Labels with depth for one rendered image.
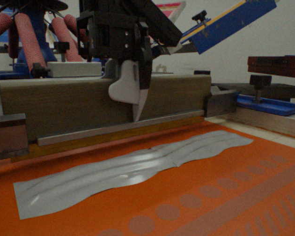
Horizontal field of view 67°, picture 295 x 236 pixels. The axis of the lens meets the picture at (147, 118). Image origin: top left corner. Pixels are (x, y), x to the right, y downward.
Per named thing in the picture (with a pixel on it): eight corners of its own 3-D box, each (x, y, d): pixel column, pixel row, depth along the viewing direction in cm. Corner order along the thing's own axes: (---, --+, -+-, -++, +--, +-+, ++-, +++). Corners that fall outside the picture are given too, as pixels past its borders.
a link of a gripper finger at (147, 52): (128, 91, 34) (121, 33, 33) (137, 90, 35) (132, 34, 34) (144, 89, 31) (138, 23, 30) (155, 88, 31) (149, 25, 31)
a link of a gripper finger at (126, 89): (107, 126, 32) (99, 62, 32) (141, 120, 36) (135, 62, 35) (116, 128, 30) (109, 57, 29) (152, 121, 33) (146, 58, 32)
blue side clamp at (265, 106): (292, 136, 45) (298, 103, 43) (280, 142, 42) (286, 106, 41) (187, 108, 69) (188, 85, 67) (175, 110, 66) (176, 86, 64)
